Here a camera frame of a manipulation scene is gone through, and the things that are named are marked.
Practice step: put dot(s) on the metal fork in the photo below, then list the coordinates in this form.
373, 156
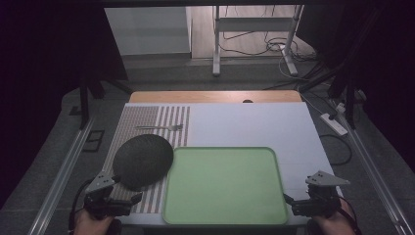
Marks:
163, 127

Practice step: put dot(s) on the person's left hand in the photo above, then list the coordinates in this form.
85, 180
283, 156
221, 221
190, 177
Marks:
91, 225

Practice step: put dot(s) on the person's right hand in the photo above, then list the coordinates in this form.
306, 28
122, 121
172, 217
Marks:
336, 223

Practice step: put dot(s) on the striped placemat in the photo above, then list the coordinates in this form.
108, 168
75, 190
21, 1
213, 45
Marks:
140, 117

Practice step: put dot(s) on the black floor frame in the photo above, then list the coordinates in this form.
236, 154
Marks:
93, 140

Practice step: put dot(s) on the white power strip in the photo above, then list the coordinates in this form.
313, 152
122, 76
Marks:
333, 124

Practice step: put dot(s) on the aluminium rail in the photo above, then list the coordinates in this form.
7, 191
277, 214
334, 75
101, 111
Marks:
62, 179
375, 173

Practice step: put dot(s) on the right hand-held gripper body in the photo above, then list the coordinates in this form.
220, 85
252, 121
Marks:
321, 197

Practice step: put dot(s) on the black round plate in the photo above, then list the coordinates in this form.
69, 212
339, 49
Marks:
143, 160

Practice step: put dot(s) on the white panel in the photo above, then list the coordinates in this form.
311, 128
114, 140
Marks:
147, 31

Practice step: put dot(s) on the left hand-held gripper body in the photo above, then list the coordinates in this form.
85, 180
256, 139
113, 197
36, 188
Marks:
101, 199

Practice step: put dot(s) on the white desk frame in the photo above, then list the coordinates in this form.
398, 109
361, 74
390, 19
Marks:
253, 24

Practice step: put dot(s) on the green tray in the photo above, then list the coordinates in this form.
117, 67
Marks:
225, 186

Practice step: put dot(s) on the dark curtain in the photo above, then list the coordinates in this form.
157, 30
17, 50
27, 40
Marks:
42, 65
385, 58

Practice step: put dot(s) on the black metal stand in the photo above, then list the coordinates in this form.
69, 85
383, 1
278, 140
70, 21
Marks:
349, 104
84, 101

